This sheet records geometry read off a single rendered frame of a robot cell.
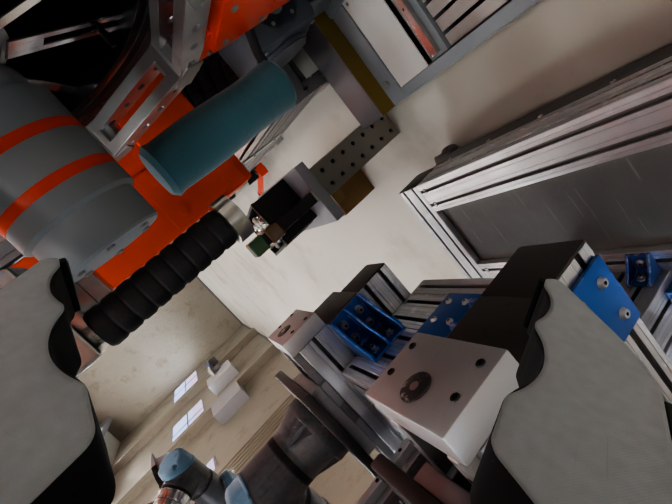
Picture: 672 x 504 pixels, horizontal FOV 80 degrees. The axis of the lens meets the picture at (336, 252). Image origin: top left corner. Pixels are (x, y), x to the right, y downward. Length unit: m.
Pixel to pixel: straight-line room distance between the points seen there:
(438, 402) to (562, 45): 0.80
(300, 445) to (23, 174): 0.62
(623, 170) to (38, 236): 0.82
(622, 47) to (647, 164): 0.26
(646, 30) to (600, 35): 0.07
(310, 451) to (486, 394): 0.55
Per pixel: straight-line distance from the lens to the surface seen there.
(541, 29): 1.01
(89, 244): 0.48
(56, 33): 0.67
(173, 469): 1.11
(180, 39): 0.61
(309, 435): 0.84
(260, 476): 0.87
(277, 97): 0.70
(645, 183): 0.83
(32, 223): 0.50
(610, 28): 0.96
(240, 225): 0.36
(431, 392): 0.37
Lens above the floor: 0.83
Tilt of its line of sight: 19 degrees down
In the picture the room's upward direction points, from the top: 135 degrees counter-clockwise
